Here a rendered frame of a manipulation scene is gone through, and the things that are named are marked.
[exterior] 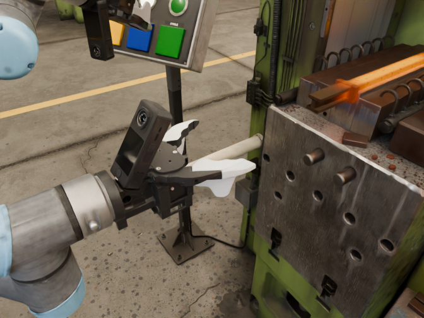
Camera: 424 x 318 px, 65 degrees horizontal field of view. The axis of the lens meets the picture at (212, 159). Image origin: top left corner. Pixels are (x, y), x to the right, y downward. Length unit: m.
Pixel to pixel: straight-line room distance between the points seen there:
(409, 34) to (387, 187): 0.63
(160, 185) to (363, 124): 0.44
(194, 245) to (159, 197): 1.18
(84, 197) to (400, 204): 0.52
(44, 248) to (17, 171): 1.93
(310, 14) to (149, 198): 0.66
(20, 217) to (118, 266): 1.22
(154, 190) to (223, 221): 1.29
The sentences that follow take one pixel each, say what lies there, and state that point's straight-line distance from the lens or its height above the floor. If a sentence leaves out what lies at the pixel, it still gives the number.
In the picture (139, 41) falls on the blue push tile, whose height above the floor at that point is 1.00.
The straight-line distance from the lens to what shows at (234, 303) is 1.48.
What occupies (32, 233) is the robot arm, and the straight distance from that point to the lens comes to 0.42.
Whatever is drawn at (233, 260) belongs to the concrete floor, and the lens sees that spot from 1.59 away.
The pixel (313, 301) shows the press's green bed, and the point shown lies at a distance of 1.05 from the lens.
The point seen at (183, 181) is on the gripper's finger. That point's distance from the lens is 0.44.
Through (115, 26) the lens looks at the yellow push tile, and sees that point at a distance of 1.05.
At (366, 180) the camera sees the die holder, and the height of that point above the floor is 0.88.
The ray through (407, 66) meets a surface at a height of 1.01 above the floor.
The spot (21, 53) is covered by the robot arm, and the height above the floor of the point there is 1.14.
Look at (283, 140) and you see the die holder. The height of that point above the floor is 0.85.
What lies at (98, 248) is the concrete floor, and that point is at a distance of 1.72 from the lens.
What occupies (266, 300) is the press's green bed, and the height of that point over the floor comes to 0.16.
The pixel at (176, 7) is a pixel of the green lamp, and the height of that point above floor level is 1.08.
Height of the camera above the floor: 1.29
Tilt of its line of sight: 37 degrees down
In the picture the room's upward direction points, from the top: straight up
